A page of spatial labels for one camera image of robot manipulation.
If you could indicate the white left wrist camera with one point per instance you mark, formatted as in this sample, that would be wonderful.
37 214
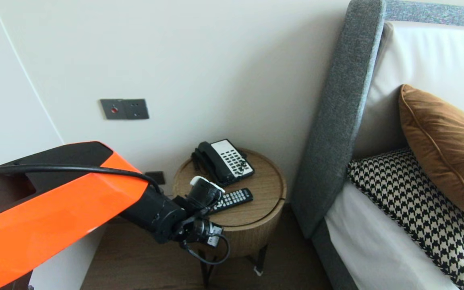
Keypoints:
214 233

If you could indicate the dark grey wall switch panel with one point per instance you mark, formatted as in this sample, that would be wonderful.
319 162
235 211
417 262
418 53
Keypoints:
124 108

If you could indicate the black remote control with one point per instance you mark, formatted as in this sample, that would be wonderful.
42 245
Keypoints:
236 197

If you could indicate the round wooden bedside table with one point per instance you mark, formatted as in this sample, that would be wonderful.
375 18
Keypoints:
252 233

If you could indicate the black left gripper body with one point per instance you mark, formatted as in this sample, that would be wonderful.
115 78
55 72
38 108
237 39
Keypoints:
204 193

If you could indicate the grey upholstered headboard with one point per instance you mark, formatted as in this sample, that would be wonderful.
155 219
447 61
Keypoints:
344 80

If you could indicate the round wooden side table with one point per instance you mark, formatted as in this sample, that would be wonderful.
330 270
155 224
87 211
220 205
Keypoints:
264 181

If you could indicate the black telephone handset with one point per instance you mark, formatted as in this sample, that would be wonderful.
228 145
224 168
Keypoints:
216 163

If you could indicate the white bed sheet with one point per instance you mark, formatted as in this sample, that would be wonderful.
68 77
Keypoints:
369 249

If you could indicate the black and white desk telephone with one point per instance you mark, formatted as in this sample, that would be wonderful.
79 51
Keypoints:
236 161

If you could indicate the orange velvet cushion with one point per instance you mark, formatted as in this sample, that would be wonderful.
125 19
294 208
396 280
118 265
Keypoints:
445 149

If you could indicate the white padded headboard cushion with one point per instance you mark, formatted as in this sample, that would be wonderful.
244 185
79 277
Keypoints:
437 60

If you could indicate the black white houndstooth cushion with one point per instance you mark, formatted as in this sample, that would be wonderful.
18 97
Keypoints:
417 213

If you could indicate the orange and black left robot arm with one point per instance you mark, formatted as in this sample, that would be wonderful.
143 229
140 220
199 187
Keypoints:
54 217

